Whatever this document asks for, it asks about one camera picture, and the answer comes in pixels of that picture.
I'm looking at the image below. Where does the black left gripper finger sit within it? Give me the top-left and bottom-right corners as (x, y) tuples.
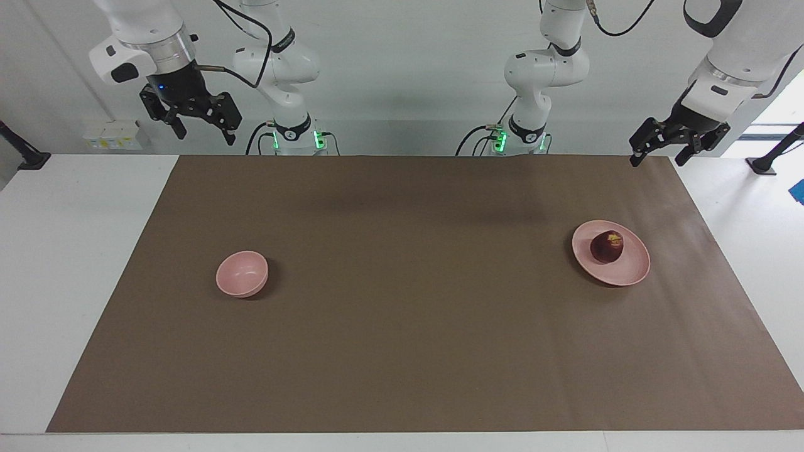
(675, 122), (731, 166)
(629, 117), (676, 168)

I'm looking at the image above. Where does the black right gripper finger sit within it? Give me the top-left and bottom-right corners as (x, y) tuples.
(207, 92), (243, 146)
(139, 85), (188, 140)

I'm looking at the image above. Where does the dark red apple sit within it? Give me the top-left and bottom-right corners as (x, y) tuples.
(590, 230), (625, 264)

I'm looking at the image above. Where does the pink plate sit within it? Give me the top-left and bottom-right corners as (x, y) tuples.
(572, 220), (651, 288)

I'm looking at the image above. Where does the pink bowl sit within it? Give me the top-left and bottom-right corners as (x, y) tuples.
(215, 250), (269, 299)

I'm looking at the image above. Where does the brown table mat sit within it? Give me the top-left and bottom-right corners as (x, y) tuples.
(46, 155), (804, 434)

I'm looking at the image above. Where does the black right arm base cable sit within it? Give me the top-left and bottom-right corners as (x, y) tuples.
(245, 122), (278, 156)

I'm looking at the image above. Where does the black arm base cable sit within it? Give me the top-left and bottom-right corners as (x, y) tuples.
(455, 94), (519, 156)
(245, 122), (278, 156)

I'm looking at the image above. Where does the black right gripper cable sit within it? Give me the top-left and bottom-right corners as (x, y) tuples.
(193, 0), (274, 89)

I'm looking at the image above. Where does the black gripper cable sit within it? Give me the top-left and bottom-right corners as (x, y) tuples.
(586, 0), (798, 100)
(193, 0), (274, 89)

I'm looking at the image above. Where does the white wall socket box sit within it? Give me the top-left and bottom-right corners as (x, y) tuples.
(83, 120), (143, 151)

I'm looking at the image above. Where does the black camera stand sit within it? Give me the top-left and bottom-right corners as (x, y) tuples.
(746, 122), (804, 176)
(0, 119), (52, 171)

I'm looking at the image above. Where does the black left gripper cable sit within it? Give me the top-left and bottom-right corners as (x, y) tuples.
(586, 0), (798, 100)

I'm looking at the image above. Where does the black left arm base cable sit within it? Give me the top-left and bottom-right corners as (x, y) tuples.
(455, 94), (519, 156)

